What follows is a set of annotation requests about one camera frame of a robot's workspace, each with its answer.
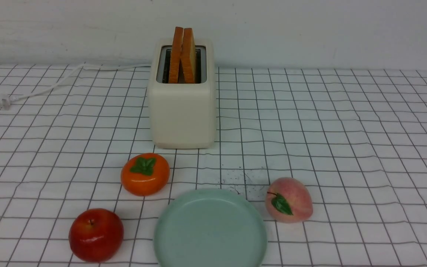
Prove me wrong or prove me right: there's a red apple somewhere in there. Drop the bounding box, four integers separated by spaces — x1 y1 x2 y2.
68 208 124 263

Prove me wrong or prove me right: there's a white grid tablecloth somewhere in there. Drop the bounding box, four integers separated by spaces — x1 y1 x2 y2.
0 65 427 267

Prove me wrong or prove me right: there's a toast slice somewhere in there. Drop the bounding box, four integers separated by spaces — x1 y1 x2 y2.
168 27 184 83
180 28 196 83

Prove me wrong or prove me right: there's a white power cable with plug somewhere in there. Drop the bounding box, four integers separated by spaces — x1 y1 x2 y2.
0 63 152 111

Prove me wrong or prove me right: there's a pale green plate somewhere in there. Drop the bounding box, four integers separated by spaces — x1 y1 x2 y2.
153 189 268 267

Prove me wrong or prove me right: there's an orange persimmon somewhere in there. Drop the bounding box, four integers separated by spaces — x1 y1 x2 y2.
120 153 171 196

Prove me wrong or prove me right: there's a pink peach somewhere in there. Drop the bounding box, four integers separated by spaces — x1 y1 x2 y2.
265 177 313 223

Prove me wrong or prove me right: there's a cream white toaster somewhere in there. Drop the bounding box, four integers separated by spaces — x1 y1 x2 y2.
147 38 218 149

